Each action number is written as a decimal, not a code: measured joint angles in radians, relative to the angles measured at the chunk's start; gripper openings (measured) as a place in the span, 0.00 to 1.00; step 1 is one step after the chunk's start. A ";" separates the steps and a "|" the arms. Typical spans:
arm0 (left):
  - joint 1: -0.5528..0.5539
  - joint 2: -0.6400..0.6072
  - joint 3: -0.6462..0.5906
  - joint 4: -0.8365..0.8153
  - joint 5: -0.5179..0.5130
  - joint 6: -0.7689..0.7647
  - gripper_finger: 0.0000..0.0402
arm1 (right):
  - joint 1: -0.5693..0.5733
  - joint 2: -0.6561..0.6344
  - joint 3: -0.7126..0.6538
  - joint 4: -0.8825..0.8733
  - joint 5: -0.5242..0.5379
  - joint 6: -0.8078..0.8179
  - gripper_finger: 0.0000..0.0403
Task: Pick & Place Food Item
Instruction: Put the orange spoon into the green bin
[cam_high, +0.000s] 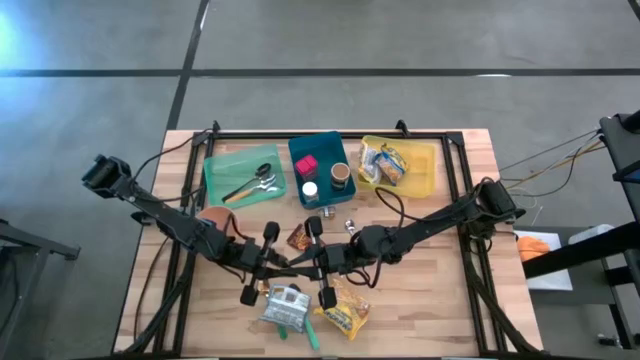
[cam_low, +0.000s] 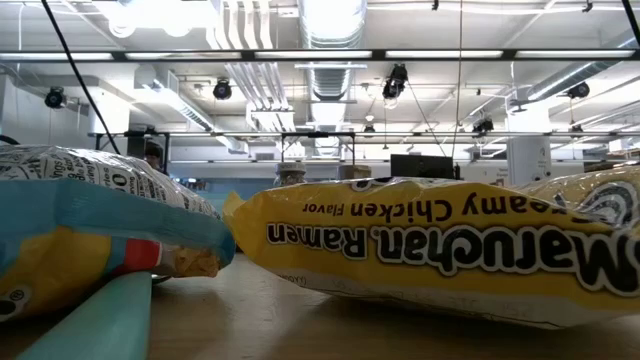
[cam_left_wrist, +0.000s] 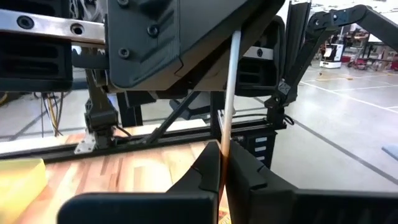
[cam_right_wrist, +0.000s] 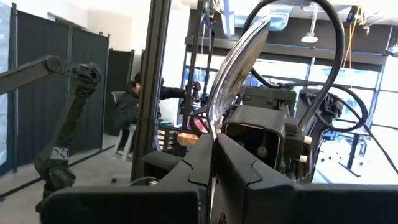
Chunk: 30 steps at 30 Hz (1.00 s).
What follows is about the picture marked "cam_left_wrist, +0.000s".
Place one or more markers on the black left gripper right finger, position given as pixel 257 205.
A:
pixel 295 208

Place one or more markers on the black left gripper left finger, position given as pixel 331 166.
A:
pixel 140 208

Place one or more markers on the silver corner bracket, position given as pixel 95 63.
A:
pixel 85 144

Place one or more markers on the yellow translucent plastic bin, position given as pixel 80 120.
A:
pixel 18 186

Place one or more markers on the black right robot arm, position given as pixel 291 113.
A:
pixel 373 21

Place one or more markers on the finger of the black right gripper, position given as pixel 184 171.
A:
pixel 236 28
pixel 143 43

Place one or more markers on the small electronics control box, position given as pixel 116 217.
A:
pixel 264 155

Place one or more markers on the thin silver metal utensil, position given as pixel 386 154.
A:
pixel 232 77

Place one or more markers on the black aluminium table frame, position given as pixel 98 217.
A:
pixel 124 143

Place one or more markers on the white mobile cart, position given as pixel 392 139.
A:
pixel 331 57

